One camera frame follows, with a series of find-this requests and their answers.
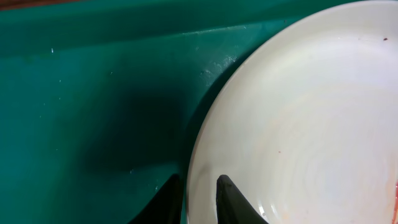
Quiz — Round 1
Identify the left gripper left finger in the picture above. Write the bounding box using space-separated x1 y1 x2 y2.
128 174 183 224

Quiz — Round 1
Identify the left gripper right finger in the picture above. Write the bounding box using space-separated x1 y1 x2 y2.
216 175 268 224

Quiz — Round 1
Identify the white plate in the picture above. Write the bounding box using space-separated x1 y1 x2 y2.
187 1 397 224

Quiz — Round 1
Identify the blue plastic tray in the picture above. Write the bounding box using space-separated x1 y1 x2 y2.
0 0 368 224

